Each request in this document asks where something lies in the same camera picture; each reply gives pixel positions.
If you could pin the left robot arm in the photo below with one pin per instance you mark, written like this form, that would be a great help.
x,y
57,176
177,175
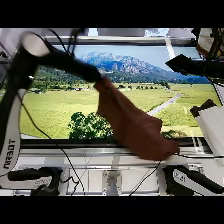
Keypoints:
x,y
20,73

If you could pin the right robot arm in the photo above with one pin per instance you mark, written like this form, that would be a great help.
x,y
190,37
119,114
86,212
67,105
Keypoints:
x,y
193,66

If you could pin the dark brown garment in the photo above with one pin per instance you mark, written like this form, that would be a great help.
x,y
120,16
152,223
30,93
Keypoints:
x,y
200,108

